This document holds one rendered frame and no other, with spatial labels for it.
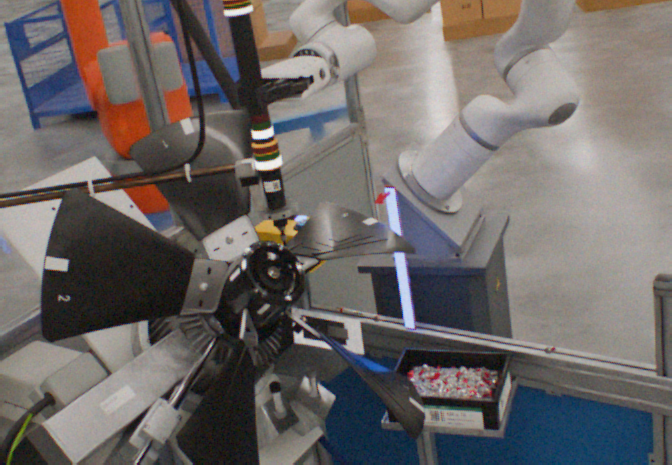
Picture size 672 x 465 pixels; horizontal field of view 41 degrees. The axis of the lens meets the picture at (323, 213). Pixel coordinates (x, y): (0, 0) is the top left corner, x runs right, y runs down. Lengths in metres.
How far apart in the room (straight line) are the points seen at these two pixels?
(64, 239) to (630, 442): 1.13
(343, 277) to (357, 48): 1.45
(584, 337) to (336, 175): 1.22
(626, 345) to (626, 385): 1.71
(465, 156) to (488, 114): 0.11
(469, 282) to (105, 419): 0.97
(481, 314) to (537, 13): 0.72
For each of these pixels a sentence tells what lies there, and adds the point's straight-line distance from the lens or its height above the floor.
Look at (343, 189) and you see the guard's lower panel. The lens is 2.92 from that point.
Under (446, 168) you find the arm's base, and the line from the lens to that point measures 2.04.
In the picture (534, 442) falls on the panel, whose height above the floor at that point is 0.63.
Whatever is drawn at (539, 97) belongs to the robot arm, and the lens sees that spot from 1.90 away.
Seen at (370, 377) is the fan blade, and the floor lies 1.03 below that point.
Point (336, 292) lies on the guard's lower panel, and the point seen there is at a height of 0.51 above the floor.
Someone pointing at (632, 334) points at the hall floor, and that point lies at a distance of 3.56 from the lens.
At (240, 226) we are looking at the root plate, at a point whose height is 1.27.
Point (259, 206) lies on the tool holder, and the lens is 1.50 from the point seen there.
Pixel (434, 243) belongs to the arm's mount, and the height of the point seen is 0.97.
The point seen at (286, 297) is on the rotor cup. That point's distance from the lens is 1.43.
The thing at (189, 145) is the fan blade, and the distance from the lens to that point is 1.61.
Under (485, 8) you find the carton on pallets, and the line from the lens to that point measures 8.99.
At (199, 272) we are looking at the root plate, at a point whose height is 1.25.
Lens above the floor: 1.82
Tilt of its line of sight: 21 degrees down
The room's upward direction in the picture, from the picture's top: 10 degrees counter-clockwise
